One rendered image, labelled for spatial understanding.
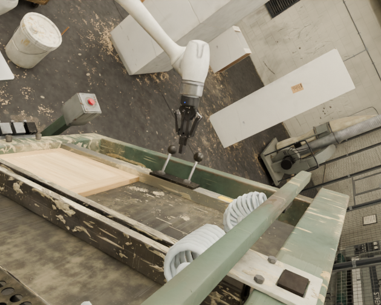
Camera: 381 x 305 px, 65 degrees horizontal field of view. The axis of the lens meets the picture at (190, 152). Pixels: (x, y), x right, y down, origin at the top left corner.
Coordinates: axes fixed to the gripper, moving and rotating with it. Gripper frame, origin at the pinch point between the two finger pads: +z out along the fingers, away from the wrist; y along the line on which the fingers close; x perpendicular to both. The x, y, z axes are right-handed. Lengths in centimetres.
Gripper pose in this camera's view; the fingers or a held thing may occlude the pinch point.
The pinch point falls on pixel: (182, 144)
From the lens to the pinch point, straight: 123.5
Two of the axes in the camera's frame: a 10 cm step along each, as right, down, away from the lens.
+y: -8.5, -2.4, 4.7
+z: -1.6, 9.6, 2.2
